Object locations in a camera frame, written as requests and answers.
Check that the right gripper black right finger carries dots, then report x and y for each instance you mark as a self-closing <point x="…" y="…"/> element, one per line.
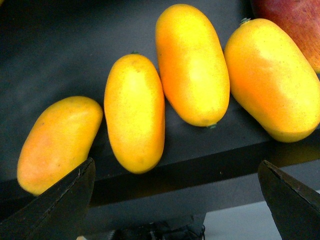
<point x="294" y="207"/>

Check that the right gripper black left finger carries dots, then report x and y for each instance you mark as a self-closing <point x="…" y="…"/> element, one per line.
<point x="56" y="214"/>

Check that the yellow mango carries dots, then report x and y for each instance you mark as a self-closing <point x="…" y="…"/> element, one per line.
<point x="59" y="141"/>
<point x="272" y="80"/>
<point x="192" y="66"/>
<point x="134" y="108"/>

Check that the red mango top right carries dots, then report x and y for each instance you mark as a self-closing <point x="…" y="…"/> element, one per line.
<point x="300" y="19"/>

